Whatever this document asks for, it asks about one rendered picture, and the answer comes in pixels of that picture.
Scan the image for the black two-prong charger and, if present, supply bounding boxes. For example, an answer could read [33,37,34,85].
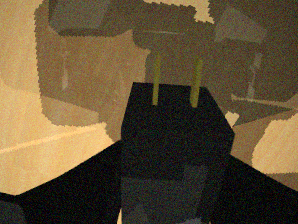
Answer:
[120,51,235,224]

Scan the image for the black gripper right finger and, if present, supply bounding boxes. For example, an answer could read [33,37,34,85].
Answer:
[210,155,298,224]

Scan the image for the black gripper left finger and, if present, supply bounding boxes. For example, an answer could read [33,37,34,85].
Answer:
[0,140,121,224]

